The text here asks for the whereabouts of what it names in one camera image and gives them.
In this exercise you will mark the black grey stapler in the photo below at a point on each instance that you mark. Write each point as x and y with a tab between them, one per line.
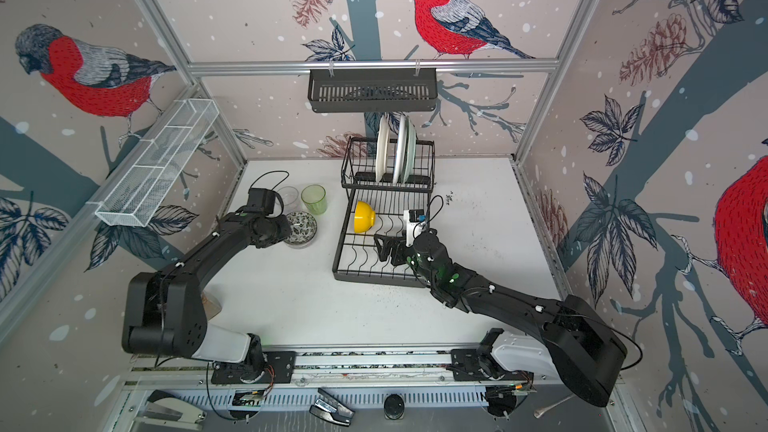
165	409

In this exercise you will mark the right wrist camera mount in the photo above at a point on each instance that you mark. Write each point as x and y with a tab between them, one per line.
415	220

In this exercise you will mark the white plate blue rim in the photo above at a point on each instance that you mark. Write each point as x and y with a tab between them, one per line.
401	146

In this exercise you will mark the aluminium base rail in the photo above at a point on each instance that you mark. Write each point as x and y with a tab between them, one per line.
357	381

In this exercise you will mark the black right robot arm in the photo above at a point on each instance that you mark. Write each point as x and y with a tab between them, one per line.
586	353

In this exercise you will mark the green glass tumbler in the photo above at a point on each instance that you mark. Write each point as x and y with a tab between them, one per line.
314	197

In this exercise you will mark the pale green plate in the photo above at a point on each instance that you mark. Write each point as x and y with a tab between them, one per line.
410	152

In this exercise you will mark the black hanging wall basket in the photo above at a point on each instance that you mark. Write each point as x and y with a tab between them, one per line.
373	90

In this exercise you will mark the yellow bowl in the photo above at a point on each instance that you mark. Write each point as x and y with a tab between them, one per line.
364	217

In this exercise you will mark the white wire mesh shelf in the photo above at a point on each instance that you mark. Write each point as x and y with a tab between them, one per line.
141	190

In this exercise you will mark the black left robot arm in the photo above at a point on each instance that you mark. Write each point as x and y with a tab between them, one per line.
165	314

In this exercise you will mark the cream white plate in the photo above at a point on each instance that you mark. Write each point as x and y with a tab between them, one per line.
383	138

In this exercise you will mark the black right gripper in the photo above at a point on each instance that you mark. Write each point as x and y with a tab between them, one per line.
400	258

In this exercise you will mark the black two-tier dish rack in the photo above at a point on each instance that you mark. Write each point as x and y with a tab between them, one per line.
372	240

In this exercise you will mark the lilac ceramic bowl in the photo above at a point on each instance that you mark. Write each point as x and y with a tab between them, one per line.
299	242

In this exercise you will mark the clear glass tumbler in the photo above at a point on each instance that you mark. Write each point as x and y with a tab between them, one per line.
291	199

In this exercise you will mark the red patterned bowl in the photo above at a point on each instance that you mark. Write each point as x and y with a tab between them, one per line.
302	224

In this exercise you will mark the metal spoon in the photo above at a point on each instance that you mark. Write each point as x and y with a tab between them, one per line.
540	412

